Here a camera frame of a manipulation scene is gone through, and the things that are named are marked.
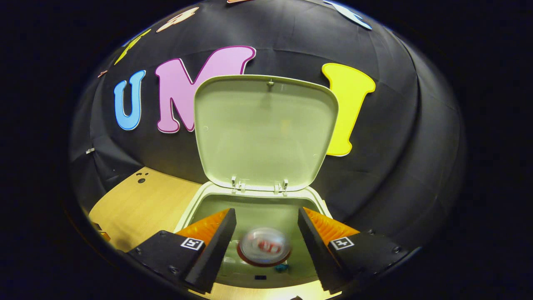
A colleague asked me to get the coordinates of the white desktop garbage bin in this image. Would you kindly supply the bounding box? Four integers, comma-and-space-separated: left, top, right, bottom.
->
172, 74, 339, 289

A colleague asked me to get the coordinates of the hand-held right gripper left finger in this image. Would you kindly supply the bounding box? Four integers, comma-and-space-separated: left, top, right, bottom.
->
127, 207, 237, 294

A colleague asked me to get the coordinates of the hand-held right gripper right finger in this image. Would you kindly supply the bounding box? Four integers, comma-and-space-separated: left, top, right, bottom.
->
297, 207, 411, 294

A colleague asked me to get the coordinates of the orange pop can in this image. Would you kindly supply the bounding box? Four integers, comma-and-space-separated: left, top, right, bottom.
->
237, 227, 292, 268

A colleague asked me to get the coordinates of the wooden desktop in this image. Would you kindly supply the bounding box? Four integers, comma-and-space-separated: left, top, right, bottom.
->
88, 166, 343, 300

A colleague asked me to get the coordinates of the black backdrop cloth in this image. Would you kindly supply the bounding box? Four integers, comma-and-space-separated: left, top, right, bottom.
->
69, 0, 466, 251

